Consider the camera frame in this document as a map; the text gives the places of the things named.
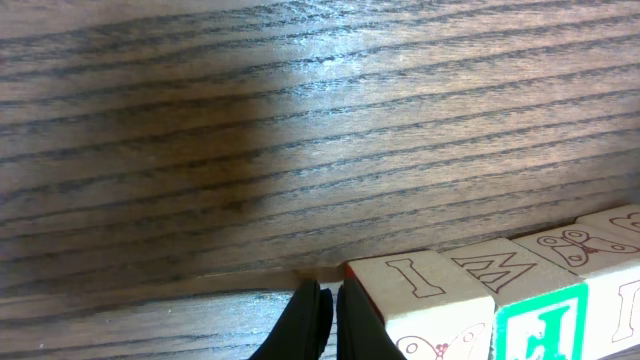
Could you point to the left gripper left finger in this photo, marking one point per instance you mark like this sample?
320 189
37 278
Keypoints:
302 330

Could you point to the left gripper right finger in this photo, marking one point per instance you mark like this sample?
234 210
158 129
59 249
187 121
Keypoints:
360 333

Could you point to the white block red side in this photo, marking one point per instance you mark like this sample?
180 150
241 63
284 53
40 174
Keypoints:
429 307

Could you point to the white block green side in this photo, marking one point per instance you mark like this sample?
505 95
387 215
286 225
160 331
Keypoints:
541 308

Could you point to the white block butterfly picture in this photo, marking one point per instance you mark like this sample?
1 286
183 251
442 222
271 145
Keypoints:
609 265

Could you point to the red letter block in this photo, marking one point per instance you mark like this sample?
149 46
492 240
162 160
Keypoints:
621 221

